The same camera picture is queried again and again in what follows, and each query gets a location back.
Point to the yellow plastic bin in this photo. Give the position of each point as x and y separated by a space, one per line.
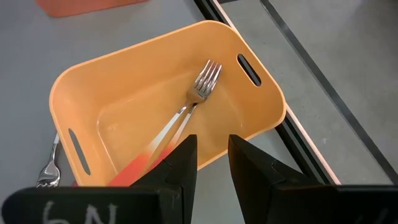
124 93

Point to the black table frame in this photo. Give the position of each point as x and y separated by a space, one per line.
303 155

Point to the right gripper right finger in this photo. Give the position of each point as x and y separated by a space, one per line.
255 174

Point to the translucent orange plastic bin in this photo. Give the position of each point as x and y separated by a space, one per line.
77 7

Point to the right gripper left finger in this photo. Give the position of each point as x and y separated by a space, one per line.
182 174

